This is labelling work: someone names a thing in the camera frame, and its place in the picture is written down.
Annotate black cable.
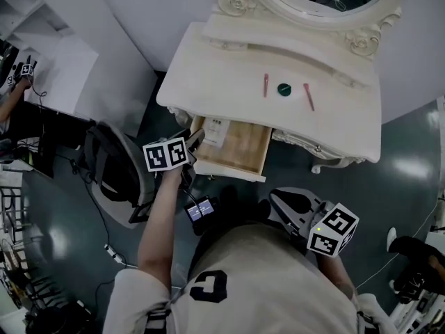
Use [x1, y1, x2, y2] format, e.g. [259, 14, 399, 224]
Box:
[71, 158, 112, 250]

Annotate white cabinet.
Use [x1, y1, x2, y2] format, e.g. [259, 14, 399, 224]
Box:
[24, 35, 100, 118]

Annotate person's white shirt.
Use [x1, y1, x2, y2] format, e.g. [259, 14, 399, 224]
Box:
[102, 221, 397, 334]

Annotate white bookshelf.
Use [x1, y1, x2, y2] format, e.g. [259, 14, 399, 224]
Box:
[0, 0, 76, 45]

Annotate person's right forearm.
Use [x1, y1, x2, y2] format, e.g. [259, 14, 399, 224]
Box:
[314, 252, 355, 295]

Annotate black metal rack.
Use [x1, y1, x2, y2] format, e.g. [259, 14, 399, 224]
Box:
[0, 182, 70, 312]

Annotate white power strip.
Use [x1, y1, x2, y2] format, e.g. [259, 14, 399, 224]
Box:
[104, 244, 127, 264]

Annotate white paper packet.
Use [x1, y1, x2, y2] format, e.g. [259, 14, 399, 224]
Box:
[202, 116, 231, 149]

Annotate long white cable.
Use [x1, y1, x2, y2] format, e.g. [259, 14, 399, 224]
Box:
[354, 193, 439, 290]

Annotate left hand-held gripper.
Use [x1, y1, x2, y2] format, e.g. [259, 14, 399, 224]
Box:
[141, 127, 207, 191]

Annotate person's black trousers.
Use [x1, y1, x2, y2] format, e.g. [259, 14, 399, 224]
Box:
[211, 184, 275, 236]

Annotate small black screen device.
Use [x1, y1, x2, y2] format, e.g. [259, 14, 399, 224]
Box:
[183, 195, 220, 236]

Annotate grey office chair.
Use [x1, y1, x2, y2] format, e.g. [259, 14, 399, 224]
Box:
[81, 120, 164, 229]

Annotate small white drawer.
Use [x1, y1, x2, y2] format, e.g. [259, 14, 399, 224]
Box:
[208, 36, 248, 51]
[333, 71, 369, 90]

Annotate large wooden drawer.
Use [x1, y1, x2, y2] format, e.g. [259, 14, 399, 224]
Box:
[189, 114, 274, 183]

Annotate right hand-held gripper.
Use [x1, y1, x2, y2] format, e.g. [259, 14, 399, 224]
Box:
[269, 185, 360, 259]

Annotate person's left forearm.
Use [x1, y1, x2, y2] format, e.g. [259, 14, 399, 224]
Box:
[137, 170, 185, 292]

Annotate white ornate dressing table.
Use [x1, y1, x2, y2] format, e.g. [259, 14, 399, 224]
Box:
[156, 0, 383, 173]

